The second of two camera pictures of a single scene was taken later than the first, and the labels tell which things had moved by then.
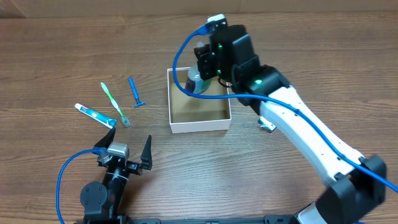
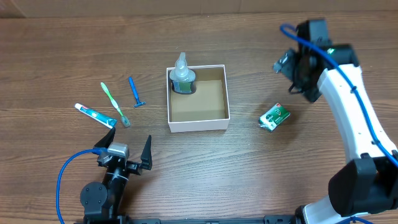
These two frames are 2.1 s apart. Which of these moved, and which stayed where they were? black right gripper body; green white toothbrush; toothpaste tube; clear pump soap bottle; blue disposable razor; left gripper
Moved: clear pump soap bottle; black right gripper body
Stayed: blue disposable razor; green white toothbrush; left gripper; toothpaste tube
